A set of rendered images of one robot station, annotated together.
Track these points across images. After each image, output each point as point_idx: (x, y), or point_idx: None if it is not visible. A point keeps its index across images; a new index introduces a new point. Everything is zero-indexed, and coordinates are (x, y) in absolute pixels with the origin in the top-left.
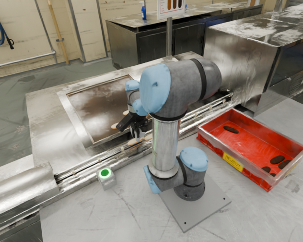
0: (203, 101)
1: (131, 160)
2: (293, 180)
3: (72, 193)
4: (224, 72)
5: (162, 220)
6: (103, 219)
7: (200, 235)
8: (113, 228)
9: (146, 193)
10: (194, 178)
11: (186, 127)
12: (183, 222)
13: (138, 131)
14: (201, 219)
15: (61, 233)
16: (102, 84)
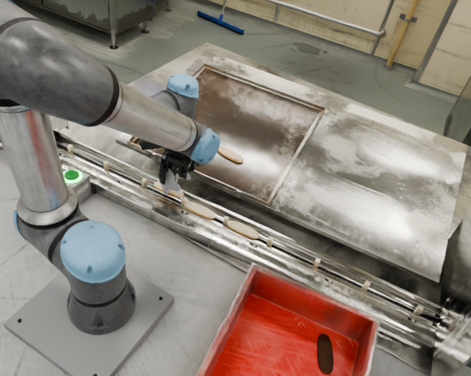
0: (390, 272)
1: (128, 204)
2: None
3: None
4: None
5: (23, 290)
6: (6, 215)
7: (6, 355)
8: None
9: None
10: (64, 273)
11: (257, 257)
12: (21, 317)
13: (161, 170)
14: (33, 345)
15: None
16: (265, 90)
